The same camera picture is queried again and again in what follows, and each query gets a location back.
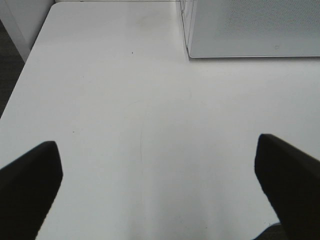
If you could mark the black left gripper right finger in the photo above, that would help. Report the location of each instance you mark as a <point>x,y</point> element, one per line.
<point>290,179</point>

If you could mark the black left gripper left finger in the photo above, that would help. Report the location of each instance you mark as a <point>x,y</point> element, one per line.
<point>28,187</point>

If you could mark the white microwave door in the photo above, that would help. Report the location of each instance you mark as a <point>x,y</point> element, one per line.
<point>256,28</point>

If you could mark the white microwave oven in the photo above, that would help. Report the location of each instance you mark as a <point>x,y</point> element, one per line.
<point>188,9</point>

